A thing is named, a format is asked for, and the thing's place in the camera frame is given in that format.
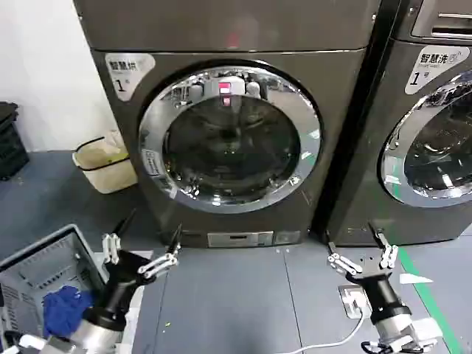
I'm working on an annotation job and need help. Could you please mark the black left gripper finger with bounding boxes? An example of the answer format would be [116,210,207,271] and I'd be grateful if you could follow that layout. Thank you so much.
[137,223,184,287]
[102,208,137,266]

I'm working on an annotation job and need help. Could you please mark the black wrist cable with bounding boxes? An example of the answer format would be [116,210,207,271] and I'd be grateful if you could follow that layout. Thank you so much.
[361,341,392,354]

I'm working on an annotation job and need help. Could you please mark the grey plastic laundry basket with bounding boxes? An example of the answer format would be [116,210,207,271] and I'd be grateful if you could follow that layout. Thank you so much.
[0,223,111,335]

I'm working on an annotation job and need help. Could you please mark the white power cable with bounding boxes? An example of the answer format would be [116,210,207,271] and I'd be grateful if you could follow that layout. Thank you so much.
[291,309,369,354]

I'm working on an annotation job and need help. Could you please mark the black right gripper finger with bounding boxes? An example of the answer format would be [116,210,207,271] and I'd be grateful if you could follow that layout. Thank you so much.
[368,221,400,272]
[325,241,364,277]

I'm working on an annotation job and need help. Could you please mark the grey dryer with vent slot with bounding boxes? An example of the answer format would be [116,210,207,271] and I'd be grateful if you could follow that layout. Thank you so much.
[326,0,472,248]

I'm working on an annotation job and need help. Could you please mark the grey dryer with red display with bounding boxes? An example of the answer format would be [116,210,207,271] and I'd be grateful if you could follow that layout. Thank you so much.
[72,0,383,249]

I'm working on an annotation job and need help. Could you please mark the black stacked crates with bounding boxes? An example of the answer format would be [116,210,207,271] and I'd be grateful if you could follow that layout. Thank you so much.
[0,101,30,181]

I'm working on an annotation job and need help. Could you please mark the steel floor socket plate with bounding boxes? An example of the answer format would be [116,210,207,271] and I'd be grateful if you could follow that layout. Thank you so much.
[339,284,374,318]

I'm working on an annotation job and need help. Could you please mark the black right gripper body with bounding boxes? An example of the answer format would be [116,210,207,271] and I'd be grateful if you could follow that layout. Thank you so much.
[346,268,410,322]

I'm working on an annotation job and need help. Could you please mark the round glass dryer door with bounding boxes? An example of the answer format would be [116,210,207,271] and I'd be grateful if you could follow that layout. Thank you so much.
[381,69,472,209]
[138,58,324,214]

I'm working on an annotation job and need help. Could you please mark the cream waste bin black band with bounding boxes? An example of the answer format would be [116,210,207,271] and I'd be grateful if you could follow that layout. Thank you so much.
[72,129,138,195]

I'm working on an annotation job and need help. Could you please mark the white floor sheet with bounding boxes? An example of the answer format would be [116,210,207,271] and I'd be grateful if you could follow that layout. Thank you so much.
[91,249,154,354]

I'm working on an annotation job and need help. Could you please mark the blue cloth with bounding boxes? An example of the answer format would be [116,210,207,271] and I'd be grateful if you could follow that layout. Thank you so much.
[42,285,97,339]

